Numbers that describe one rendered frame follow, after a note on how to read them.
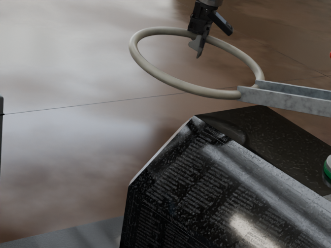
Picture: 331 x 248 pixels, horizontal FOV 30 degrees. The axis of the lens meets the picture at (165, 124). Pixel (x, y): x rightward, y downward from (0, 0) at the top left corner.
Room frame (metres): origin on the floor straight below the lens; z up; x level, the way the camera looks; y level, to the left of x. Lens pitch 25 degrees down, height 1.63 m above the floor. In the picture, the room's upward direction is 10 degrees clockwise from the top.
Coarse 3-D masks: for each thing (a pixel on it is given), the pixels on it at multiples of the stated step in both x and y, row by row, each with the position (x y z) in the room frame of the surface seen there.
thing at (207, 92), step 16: (144, 32) 2.13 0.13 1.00; (160, 32) 2.21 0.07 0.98; (176, 32) 2.25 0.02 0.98; (224, 48) 2.24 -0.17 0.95; (144, 64) 1.88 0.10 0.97; (256, 64) 2.13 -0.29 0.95; (160, 80) 1.84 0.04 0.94; (176, 80) 1.82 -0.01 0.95; (208, 96) 1.81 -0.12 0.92; (224, 96) 1.83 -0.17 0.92; (240, 96) 1.86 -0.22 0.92
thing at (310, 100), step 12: (264, 84) 1.94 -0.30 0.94; (276, 84) 1.92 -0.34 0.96; (288, 84) 1.90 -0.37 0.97; (252, 96) 1.84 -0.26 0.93; (264, 96) 1.82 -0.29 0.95; (276, 96) 1.79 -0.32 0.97; (288, 96) 1.77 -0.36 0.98; (300, 96) 1.75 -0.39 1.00; (312, 96) 1.84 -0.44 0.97; (324, 96) 1.82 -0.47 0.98; (288, 108) 1.76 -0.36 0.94; (300, 108) 1.74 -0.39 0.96; (312, 108) 1.72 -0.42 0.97; (324, 108) 1.70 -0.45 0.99
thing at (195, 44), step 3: (198, 36) 2.25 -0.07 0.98; (201, 36) 2.25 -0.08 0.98; (198, 39) 2.25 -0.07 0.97; (189, 42) 2.25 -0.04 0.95; (192, 42) 2.25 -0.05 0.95; (195, 42) 2.25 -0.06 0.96; (198, 42) 2.25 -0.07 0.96; (189, 45) 2.25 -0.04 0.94; (192, 45) 2.25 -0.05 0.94; (195, 45) 2.25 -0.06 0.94; (198, 45) 2.25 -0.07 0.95; (192, 48) 2.25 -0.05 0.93; (195, 48) 2.25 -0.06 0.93; (198, 48) 2.24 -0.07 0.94; (201, 48) 2.24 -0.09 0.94; (198, 51) 2.24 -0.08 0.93; (201, 51) 2.24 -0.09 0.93; (198, 54) 2.24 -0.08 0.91; (198, 57) 2.25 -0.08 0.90
